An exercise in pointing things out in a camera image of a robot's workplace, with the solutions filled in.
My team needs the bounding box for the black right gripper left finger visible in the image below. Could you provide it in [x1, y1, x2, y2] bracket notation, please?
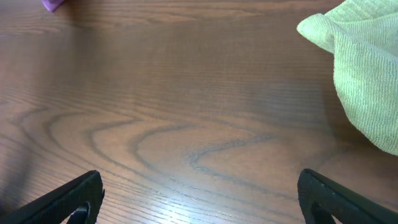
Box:
[1, 170, 104, 224]

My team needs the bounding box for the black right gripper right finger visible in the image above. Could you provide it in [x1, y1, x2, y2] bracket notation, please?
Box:
[297, 169, 397, 224]

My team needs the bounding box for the crumpled green cloth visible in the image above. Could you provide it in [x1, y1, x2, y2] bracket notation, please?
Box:
[297, 0, 397, 155]

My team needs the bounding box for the folded purple cloth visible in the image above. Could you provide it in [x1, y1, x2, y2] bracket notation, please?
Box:
[42, 0, 65, 12]

